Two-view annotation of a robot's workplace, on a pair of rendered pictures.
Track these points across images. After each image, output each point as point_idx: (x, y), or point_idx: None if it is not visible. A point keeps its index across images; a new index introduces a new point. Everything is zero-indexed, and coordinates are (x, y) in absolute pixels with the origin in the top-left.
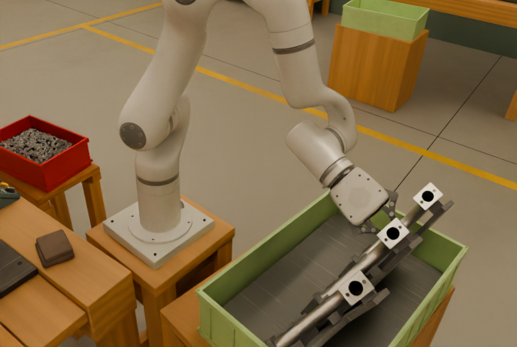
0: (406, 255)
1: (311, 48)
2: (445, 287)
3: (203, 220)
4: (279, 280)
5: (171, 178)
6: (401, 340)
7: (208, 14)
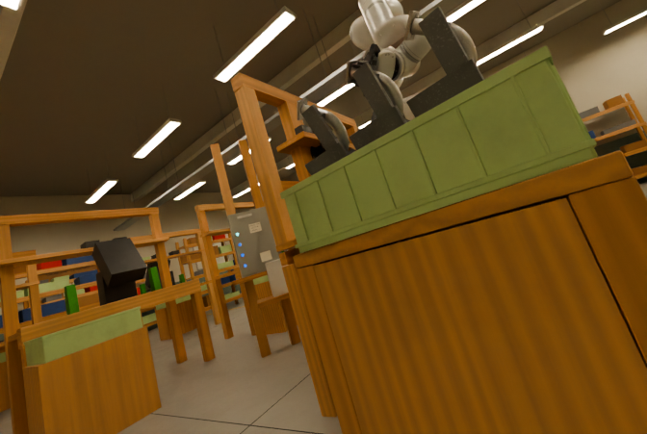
0: (359, 84)
1: (370, 8)
2: (505, 132)
3: None
4: None
5: None
6: (345, 162)
7: (362, 37)
